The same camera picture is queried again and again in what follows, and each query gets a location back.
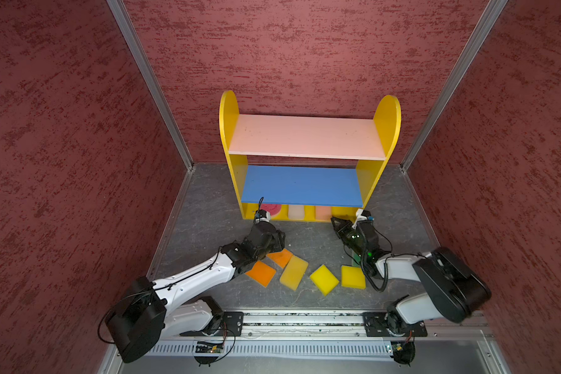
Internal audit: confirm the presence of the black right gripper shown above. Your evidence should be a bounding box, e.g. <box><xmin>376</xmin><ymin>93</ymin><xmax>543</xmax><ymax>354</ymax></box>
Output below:
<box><xmin>330</xmin><ymin>217</ymin><xmax>366</xmax><ymax>259</ymax></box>

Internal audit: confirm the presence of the peach orange sponge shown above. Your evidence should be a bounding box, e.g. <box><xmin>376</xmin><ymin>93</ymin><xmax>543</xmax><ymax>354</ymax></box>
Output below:
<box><xmin>315</xmin><ymin>206</ymin><xmax>333</xmax><ymax>221</ymax></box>

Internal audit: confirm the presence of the round pink smiley sponge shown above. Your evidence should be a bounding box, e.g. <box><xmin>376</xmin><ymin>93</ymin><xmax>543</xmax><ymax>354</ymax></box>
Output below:
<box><xmin>260</xmin><ymin>204</ymin><xmax>282</xmax><ymax>217</ymax></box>

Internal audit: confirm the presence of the white sponge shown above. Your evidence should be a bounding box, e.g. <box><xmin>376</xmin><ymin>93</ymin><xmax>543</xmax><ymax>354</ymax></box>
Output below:
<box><xmin>288</xmin><ymin>205</ymin><xmax>305</xmax><ymax>221</ymax></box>

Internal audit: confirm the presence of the pale yellow sponge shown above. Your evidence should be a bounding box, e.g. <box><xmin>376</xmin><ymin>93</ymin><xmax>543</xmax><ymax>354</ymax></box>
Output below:
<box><xmin>280</xmin><ymin>256</ymin><xmax>309</xmax><ymax>291</ymax></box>

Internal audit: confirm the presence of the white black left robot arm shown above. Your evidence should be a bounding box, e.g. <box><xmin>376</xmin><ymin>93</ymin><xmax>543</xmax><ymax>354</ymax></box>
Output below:
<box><xmin>99</xmin><ymin>219</ymin><xmax>286</xmax><ymax>363</ymax></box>

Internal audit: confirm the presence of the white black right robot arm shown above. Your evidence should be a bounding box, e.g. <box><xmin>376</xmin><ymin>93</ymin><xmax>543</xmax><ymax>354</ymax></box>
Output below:
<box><xmin>330</xmin><ymin>210</ymin><xmax>492</xmax><ymax>338</ymax></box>

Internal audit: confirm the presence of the yellow shelf with coloured boards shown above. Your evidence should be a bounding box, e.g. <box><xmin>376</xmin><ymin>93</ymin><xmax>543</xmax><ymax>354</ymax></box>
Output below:
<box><xmin>219</xmin><ymin>90</ymin><xmax>401</xmax><ymax>222</ymax></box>

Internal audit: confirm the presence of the bright yellow square sponge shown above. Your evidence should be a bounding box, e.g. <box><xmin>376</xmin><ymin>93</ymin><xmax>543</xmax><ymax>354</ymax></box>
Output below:
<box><xmin>341</xmin><ymin>266</ymin><xmax>366</xmax><ymax>290</ymax></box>

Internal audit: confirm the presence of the bright yellow diamond sponge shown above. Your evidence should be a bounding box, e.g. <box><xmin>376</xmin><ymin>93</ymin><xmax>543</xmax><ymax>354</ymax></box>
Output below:
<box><xmin>309</xmin><ymin>265</ymin><xmax>339</xmax><ymax>296</ymax></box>

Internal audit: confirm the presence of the left circuit board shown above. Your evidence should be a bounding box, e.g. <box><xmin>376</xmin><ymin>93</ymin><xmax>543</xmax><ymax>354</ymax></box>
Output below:
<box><xmin>195</xmin><ymin>341</ymin><xmax>224</xmax><ymax>355</ymax></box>

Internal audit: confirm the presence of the circuit board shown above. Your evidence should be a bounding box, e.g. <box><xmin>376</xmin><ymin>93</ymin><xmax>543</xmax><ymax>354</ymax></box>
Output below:
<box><xmin>195</xmin><ymin>341</ymin><xmax>224</xmax><ymax>355</ymax></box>
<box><xmin>391</xmin><ymin>341</ymin><xmax>415</xmax><ymax>356</ymax></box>

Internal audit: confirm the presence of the right circuit board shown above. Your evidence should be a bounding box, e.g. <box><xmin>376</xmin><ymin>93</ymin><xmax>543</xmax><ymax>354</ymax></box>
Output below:
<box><xmin>391</xmin><ymin>341</ymin><xmax>415</xmax><ymax>356</ymax></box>

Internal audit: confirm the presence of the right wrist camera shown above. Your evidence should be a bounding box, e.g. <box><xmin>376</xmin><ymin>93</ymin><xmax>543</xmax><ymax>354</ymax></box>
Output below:
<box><xmin>352</xmin><ymin>209</ymin><xmax>374</xmax><ymax>228</ymax></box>

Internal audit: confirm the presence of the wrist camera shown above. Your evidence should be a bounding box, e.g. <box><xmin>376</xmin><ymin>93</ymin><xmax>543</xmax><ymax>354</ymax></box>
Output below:
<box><xmin>352</xmin><ymin>209</ymin><xmax>374</xmax><ymax>228</ymax></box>
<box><xmin>254</xmin><ymin>209</ymin><xmax>271</xmax><ymax>224</ymax></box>

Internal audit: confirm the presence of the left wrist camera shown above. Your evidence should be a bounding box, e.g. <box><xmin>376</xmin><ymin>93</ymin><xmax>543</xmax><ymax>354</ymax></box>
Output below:
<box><xmin>254</xmin><ymin>209</ymin><xmax>271</xmax><ymax>224</ymax></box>

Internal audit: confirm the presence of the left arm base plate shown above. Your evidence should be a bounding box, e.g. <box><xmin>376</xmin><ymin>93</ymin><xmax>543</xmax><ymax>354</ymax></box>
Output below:
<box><xmin>180</xmin><ymin>311</ymin><xmax>245</xmax><ymax>337</ymax></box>

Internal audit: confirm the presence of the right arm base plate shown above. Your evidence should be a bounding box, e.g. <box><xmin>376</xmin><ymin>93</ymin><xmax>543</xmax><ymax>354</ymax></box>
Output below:
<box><xmin>362</xmin><ymin>312</ymin><xmax>428</xmax><ymax>338</ymax></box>

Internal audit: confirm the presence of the aluminium mounting rail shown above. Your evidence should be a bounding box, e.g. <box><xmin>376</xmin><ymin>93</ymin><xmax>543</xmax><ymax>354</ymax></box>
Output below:
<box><xmin>114</xmin><ymin>307</ymin><xmax>494</xmax><ymax>341</ymax></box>

